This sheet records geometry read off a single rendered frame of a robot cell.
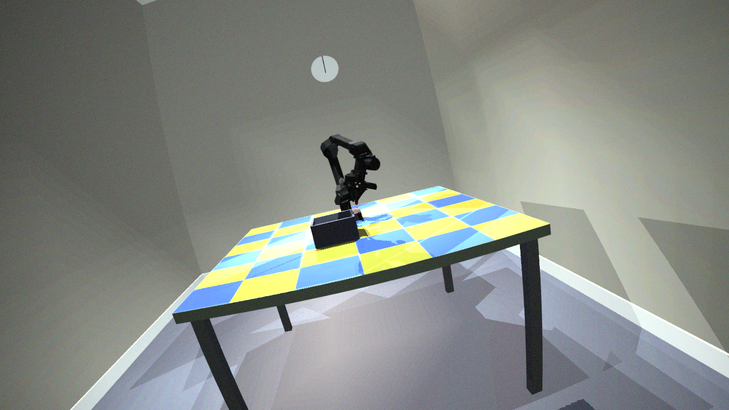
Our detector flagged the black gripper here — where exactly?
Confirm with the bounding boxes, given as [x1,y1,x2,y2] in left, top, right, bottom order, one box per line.
[339,168,377,202]

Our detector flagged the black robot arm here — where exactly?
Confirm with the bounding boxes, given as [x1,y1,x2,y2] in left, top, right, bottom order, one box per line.
[320,134,380,211]

